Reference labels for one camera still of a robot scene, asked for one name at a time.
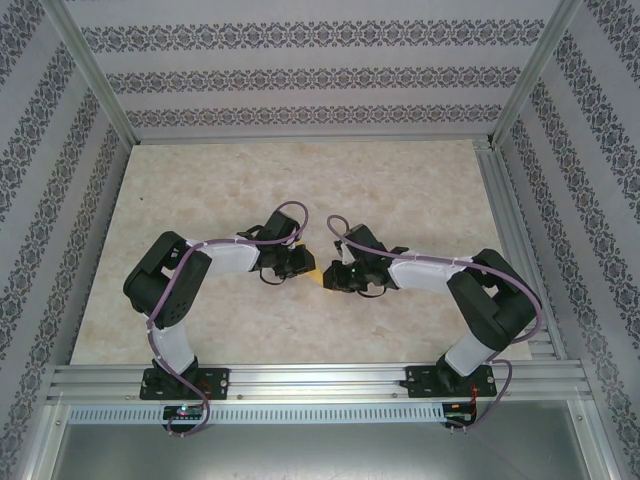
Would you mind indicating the aluminium side rail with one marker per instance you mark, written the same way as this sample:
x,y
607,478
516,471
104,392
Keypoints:
x,y
500,200

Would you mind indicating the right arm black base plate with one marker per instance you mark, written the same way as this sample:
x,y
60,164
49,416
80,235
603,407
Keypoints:
x,y
417,380

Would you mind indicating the long aluminium mounting rail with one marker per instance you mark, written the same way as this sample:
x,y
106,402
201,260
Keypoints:
x,y
320,380

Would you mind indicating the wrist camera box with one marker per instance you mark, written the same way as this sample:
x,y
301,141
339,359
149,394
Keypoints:
x,y
295,244
341,249

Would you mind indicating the yellow square paper sheet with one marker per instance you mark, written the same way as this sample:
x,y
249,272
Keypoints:
x,y
317,276

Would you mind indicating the aluminium frame cross bar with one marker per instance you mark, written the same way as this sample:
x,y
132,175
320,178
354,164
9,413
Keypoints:
x,y
310,139

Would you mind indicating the aluminium frame post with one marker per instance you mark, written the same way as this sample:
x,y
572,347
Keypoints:
x,y
537,75
90,70

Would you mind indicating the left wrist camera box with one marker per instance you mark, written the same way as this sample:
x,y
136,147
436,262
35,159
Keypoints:
x,y
295,244

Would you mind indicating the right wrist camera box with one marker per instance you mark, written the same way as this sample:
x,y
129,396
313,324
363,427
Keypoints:
x,y
341,249

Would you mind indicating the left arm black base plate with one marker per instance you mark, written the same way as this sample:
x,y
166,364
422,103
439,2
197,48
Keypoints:
x,y
220,382

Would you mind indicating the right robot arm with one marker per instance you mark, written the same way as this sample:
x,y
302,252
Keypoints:
x,y
495,305

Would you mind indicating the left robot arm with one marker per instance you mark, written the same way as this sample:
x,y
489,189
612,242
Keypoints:
x,y
165,285

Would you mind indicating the aluminium frame side bar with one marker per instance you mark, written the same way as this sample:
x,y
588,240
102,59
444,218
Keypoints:
x,y
47,450
597,450

